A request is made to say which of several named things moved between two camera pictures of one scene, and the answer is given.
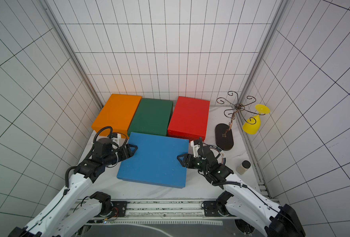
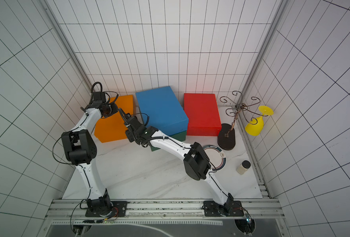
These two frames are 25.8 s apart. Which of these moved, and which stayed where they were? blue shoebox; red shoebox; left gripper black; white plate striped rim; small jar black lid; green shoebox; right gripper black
Moved: green shoebox; blue shoebox; left gripper black; right gripper black; red shoebox
Stayed: white plate striped rim; small jar black lid
